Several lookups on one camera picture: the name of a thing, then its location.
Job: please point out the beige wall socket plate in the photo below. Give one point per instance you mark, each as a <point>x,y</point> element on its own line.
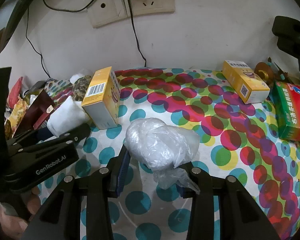
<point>103,12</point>

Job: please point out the red packet behind box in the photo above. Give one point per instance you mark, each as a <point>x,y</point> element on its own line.
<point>13,96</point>

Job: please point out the red cigarette pack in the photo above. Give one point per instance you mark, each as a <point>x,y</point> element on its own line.
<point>41,122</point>

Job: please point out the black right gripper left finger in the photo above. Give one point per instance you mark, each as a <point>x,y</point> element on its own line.
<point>107,182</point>

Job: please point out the yellow snack bag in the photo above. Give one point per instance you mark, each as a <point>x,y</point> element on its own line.
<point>13,121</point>

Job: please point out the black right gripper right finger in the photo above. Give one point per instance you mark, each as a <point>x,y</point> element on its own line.
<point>198,187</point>

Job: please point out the white cloth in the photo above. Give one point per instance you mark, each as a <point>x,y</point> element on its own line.
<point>66,117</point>

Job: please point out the red green medicine box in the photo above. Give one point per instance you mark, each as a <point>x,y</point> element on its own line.
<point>286,99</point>

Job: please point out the yellow white box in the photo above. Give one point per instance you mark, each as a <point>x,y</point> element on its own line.
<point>102,99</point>
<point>248,85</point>

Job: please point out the colourful polka dot tablecloth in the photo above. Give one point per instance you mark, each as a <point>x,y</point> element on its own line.
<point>233,139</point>

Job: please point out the black stand mount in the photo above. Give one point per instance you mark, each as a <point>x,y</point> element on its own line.
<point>287,31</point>

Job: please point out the clear plastic bag bundle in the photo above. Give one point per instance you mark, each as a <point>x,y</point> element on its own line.
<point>162,148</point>

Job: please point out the brown gold ornament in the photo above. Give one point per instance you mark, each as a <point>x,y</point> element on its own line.
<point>270,71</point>

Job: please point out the dark red gold storage box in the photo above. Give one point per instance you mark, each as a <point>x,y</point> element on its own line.
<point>41,102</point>

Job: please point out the person's left hand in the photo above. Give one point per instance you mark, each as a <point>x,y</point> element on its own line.
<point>12,224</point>

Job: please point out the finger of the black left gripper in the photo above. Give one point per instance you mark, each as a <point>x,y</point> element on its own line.
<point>65,133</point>

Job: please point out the camouflage sock ball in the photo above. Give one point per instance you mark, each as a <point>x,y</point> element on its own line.
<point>80,87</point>

